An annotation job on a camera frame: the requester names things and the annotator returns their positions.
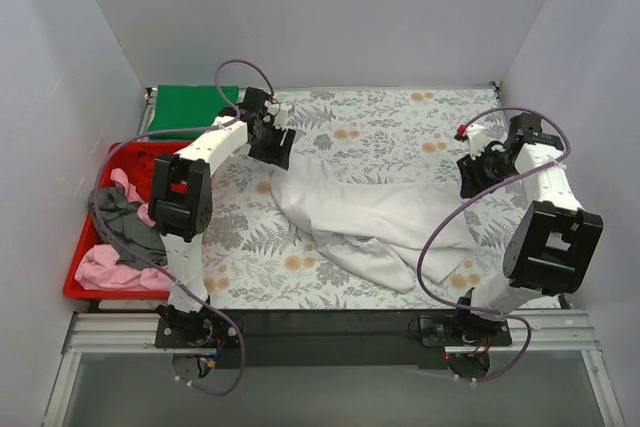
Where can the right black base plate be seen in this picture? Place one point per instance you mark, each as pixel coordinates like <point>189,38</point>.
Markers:
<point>469,331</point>

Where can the pink t shirt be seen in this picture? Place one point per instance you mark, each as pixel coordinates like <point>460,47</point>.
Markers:
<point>98,268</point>

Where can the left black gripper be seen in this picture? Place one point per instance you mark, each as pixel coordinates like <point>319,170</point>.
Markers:
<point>273,145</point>

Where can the red t shirt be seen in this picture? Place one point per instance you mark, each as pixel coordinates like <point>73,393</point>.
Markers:
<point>137,160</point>

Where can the red plastic bin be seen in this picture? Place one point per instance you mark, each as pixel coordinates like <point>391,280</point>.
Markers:
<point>89,238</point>

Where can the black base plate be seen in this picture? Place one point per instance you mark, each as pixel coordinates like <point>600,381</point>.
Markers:
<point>469,331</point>
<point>200,333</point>

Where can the folded green t shirt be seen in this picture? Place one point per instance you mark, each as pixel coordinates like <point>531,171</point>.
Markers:
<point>183,106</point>

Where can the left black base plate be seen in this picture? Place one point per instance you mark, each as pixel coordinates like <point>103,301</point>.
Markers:
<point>200,333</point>

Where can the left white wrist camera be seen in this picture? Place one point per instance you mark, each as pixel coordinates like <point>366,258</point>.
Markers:
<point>280,112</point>

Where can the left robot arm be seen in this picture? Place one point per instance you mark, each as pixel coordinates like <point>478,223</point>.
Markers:
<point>181,202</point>

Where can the white t shirt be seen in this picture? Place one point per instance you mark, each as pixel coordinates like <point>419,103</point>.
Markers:
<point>383,233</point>

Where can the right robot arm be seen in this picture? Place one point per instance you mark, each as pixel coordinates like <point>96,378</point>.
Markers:
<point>552,247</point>

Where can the aluminium rail frame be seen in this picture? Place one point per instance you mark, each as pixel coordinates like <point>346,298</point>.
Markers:
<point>332,368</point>

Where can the grey t shirt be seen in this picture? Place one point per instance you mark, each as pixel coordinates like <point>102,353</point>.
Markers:
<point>118,224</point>

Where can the floral table cloth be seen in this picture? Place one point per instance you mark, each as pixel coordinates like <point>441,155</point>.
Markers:
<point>254,258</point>

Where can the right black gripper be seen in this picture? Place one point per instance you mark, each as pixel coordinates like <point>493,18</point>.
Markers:
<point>473,175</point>

